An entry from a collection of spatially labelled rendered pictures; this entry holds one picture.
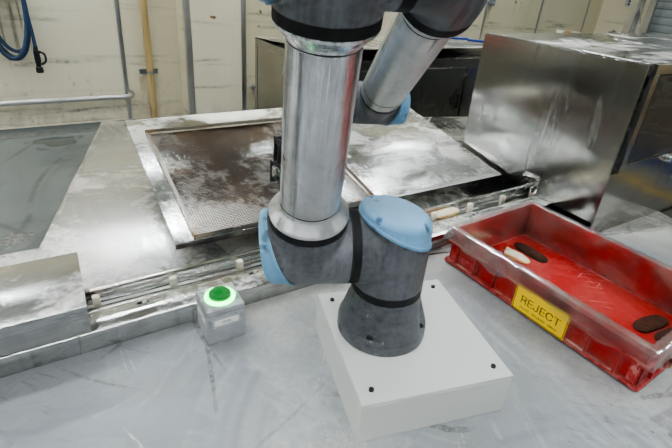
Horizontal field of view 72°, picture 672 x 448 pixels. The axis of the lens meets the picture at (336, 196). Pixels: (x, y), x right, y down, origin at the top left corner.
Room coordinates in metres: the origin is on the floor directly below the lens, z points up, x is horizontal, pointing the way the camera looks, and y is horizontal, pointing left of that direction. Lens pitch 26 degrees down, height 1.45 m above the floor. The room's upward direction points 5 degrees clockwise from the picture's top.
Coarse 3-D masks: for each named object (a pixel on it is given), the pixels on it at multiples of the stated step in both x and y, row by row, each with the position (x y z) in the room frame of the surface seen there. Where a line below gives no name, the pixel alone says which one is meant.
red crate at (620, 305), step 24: (528, 240) 1.10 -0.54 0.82; (456, 264) 0.94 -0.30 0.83; (480, 264) 0.89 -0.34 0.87; (528, 264) 0.98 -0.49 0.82; (552, 264) 0.99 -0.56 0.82; (576, 264) 1.00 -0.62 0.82; (504, 288) 0.84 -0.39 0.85; (576, 288) 0.90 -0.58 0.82; (600, 288) 0.90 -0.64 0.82; (624, 312) 0.82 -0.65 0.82; (648, 312) 0.83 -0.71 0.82; (576, 336) 0.70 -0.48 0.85; (648, 336) 0.75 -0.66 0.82; (600, 360) 0.66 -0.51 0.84; (624, 360) 0.63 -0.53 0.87; (624, 384) 0.61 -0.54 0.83
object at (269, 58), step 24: (264, 48) 3.51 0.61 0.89; (456, 48) 3.40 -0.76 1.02; (480, 48) 4.11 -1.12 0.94; (264, 72) 3.50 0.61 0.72; (360, 72) 2.98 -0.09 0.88; (432, 72) 3.31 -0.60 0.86; (456, 72) 3.44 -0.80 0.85; (264, 96) 3.50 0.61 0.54; (432, 96) 3.33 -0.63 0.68; (456, 96) 3.46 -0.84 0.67
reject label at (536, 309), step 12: (516, 288) 0.80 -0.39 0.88; (516, 300) 0.80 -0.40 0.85; (528, 300) 0.78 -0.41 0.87; (540, 300) 0.76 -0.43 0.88; (528, 312) 0.77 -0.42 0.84; (540, 312) 0.75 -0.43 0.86; (552, 312) 0.73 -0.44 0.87; (540, 324) 0.75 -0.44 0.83; (552, 324) 0.73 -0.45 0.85; (564, 324) 0.71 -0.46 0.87
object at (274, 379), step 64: (256, 320) 0.70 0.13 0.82; (512, 320) 0.77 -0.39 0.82; (0, 384) 0.51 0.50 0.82; (64, 384) 0.52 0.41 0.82; (128, 384) 0.53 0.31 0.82; (192, 384) 0.54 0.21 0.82; (256, 384) 0.55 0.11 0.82; (320, 384) 0.56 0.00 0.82; (512, 384) 0.59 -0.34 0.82; (576, 384) 0.61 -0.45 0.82
